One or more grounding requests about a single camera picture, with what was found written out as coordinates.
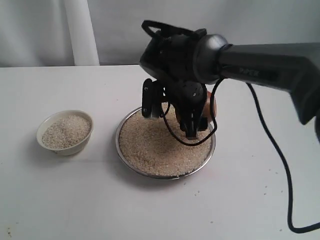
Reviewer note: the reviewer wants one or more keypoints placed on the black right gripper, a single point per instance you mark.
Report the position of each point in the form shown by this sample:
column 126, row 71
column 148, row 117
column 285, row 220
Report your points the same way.
column 189, row 100

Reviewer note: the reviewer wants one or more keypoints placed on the brown wooden cup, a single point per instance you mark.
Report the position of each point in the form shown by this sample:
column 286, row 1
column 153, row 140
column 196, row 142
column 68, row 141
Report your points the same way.
column 208, row 106

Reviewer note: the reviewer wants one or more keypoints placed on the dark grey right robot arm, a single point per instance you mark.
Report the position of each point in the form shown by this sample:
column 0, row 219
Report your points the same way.
column 181, row 62

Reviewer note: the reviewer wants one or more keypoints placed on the rice heap on plate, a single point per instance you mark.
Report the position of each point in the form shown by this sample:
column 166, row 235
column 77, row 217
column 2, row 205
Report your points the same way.
column 160, row 155

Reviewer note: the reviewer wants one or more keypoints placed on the rice in white bowl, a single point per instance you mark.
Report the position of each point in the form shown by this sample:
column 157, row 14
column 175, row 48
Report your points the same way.
column 66, row 132

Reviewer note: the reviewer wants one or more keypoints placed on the white ceramic bowl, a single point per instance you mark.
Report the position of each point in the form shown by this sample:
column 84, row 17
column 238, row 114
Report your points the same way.
column 52, row 119

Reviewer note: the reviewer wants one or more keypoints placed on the round steel plate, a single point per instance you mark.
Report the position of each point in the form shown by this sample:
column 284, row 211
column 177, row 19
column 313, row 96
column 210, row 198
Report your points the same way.
column 124, row 155

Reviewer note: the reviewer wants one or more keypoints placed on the white backdrop curtain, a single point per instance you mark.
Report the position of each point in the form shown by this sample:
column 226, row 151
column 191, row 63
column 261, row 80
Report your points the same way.
column 42, row 33

